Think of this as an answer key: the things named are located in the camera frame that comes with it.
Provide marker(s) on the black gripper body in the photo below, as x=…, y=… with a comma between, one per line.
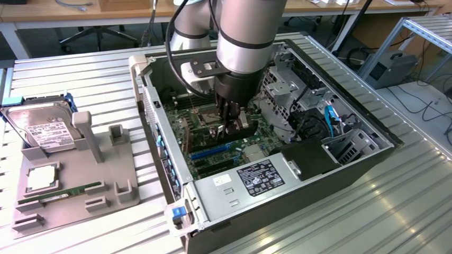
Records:
x=237, y=87

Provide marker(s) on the graphics card with metal bracket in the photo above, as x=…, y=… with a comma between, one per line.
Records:
x=250, y=131

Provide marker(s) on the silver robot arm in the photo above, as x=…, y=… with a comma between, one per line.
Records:
x=242, y=39

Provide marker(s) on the CPU socket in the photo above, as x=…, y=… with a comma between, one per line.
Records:
x=206, y=116

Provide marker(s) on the thin locking lever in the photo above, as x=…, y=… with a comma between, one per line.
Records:
x=192, y=104

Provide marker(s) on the black expansion slot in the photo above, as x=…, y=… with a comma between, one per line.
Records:
x=213, y=164
x=208, y=147
x=216, y=171

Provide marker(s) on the silver chipset heatsink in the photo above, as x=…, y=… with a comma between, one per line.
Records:
x=253, y=153

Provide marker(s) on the blue expansion slot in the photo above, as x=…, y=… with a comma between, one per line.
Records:
x=208, y=153

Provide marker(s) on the tall metal disk bay cage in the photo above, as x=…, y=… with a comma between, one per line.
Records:
x=292, y=87

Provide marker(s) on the green motherboard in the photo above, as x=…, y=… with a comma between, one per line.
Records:
x=172, y=119

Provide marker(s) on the blue slot retainer clip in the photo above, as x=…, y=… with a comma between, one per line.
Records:
x=158, y=140

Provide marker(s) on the black plastic shroud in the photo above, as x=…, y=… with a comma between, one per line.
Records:
x=306, y=158

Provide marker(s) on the grey power supply unit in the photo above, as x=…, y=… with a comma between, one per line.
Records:
x=225, y=195

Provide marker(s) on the low metal disk bay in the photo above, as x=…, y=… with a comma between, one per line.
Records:
x=349, y=150

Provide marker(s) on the open black PC case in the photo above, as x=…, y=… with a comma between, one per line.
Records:
x=356, y=169

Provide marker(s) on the wooden desk white legs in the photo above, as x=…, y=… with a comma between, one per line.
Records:
x=317, y=6
x=34, y=10

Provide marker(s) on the blue case latch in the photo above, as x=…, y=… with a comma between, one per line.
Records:
x=177, y=213

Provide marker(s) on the black stand pole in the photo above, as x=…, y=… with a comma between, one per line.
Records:
x=353, y=25

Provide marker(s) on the black office chair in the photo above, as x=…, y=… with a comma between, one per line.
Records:
x=96, y=34

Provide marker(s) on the grey parts rack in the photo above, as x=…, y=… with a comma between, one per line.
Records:
x=73, y=185

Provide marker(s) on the hard disk with blue caddy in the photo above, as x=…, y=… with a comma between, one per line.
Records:
x=45, y=129

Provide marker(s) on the silver CPU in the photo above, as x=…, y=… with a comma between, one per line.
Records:
x=41, y=177

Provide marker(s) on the green RAM stick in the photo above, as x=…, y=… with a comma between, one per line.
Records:
x=52, y=197

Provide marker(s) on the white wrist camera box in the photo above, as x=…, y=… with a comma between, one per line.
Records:
x=193, y=82

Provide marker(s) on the aluminium slat frame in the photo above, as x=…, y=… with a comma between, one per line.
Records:
x=422, y=26

